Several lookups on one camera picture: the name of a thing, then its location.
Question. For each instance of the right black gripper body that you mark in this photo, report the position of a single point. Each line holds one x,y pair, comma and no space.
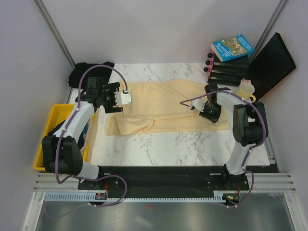
211,111

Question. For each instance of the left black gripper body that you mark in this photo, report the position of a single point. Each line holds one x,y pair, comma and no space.
108,98

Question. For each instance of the cream yellow t-shirt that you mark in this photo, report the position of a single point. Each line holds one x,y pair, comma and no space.
155,108

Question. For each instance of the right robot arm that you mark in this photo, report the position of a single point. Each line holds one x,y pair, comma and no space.
249,125

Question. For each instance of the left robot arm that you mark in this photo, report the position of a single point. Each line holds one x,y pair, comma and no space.
60,150

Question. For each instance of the folded black t-shirt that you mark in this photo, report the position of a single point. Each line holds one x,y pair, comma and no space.
102,73

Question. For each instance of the yellow ceramic mug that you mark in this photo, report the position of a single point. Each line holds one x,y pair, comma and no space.
246,91

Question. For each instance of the black box with knobs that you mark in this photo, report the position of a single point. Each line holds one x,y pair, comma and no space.
229,73

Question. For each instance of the small pink box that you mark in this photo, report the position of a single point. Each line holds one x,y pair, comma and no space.
245,81

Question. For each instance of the navy blue t-shirt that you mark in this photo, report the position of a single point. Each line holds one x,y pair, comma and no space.
82,137

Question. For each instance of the yellow plastic bin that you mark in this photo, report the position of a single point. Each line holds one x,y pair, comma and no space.
58,113

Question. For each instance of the colourful treehouse book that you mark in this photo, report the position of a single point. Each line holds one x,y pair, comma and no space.
232,48

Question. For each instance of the black flat panel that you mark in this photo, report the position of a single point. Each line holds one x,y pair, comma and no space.
272,64

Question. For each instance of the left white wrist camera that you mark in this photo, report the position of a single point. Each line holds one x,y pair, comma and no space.
122,98

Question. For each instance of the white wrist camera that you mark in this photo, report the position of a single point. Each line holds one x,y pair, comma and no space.
122,98
198,104

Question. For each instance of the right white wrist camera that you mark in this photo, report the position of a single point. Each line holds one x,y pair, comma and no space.
198,104

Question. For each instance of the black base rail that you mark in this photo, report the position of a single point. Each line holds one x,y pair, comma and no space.
166,182

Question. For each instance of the white slotted cable duct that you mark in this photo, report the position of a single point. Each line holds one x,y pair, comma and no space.
75,196

